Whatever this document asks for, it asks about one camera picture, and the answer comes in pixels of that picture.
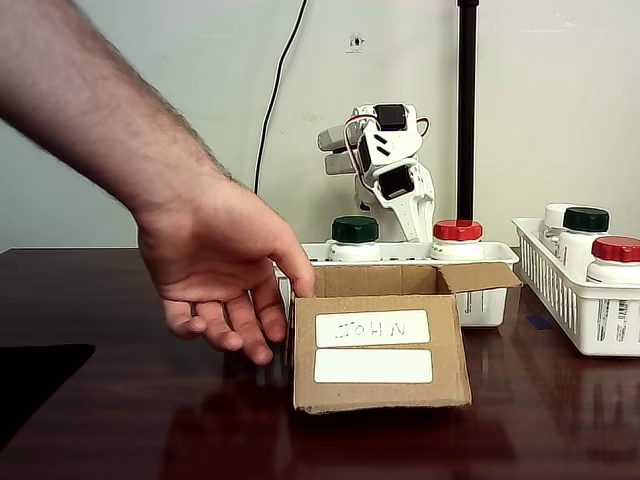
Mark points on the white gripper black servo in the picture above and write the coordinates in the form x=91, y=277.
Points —
x=406, y=202

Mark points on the white bottle with green cap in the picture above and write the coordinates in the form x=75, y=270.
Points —
x=355, y=232
x=582, y=235

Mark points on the cardboard box with white labels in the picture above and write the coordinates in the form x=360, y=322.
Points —
x=380, y=390

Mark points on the white bottle with red cap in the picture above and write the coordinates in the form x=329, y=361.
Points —
x=457, y=235
x=617, y=260

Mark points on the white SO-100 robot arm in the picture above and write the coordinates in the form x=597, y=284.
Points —
x=390, y=145

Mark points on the person's hairy forearm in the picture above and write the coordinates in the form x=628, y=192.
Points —
x=80, y=100

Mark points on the person's bare hand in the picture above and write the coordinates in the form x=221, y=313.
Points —
x=210, y=250

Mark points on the black vertical pole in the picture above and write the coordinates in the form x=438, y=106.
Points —
x=467, y=100

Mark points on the white mesh plastic basket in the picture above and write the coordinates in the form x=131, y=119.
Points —
x=555, y=305

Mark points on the blue tape strip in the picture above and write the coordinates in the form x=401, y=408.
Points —
x=540, y=322

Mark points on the small wall fixture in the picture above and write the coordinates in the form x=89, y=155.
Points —
x=356, y=42

